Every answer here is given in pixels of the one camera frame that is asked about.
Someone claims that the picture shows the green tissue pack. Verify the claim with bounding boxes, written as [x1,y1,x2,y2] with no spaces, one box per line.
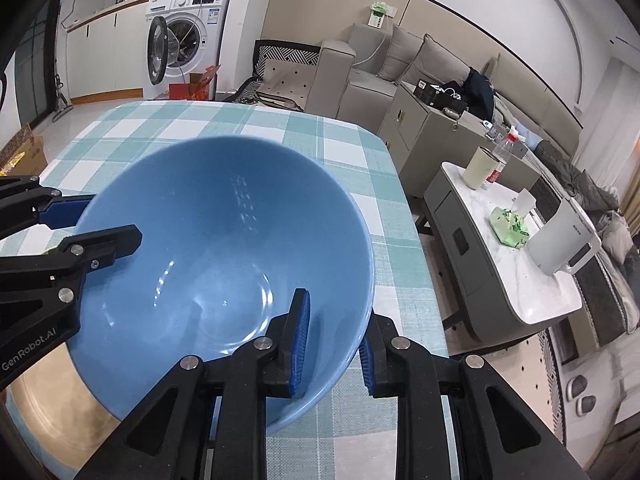
[488,188,536,249]

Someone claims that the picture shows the grey side cabinet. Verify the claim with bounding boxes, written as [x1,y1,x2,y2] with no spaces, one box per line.
[377,82,542,200]

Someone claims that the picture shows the light blue ribbed bowl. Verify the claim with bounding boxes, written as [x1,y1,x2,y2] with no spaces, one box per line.
[68,136,375,434]

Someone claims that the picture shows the teal checkered tablecloth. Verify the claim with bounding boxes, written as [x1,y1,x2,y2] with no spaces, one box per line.
[43,101,446,479]

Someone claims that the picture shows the cardboard box with snacks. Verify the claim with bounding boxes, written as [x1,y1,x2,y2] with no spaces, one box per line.
[0,124,48,177]

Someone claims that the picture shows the white marble coffee table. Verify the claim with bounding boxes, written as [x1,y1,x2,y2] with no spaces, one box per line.
[424,162,584,347]

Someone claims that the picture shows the red label water bottle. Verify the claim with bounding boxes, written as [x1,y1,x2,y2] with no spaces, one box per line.
[486,127,518,183]

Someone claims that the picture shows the white electric kettle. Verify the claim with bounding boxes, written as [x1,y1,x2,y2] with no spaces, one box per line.
[525,197,602,276]

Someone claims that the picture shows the white kitchen cabinets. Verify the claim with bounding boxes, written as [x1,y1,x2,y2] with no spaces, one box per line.
[65,4,149,104]

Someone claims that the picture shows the red cardboard box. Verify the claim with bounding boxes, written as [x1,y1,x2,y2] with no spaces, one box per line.
[168,65,219,101]

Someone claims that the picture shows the grey sofa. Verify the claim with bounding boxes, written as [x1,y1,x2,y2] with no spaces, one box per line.
[305,20,640,221]

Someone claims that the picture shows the white washing machine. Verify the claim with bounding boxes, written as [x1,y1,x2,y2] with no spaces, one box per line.
[143,0,229,100]

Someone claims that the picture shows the beige plate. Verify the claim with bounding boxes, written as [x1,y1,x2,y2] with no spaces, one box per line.
[6,344,119,479]

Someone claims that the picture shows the cream tumbler cup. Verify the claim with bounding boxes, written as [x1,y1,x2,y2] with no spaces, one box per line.
[462,146,499,190]

